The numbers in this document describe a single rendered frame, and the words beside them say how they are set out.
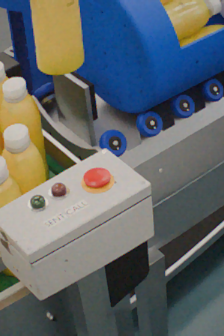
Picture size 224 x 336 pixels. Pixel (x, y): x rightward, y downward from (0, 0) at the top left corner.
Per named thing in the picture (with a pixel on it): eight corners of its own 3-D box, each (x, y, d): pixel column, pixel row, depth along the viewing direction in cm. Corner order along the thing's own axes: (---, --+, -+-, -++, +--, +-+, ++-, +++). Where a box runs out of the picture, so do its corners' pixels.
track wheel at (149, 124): (154, 104, 158) (149, 106, 160) (135, 118, 156) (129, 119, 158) (168, 127, 159) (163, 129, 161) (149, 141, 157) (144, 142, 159)
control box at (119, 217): (155, 236, 134) (151, 181, 127) (40, 302, 126) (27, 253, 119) (112, 200, 140) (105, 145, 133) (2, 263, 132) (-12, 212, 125)
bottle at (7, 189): (10, 241, 150) (-12, 151, 137) (46, 255, 147) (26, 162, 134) (-12, 269, 145) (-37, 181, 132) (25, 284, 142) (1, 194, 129)
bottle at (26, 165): (44, 211, 154) (28, 118, 142) (64, 238, 149) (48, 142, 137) (7, 228, 152) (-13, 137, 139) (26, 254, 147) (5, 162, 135)
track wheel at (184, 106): (187, 88, 161) (182, 89, 163) (169, 100, 159) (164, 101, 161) (201, 109, 162) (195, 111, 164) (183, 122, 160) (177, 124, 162)
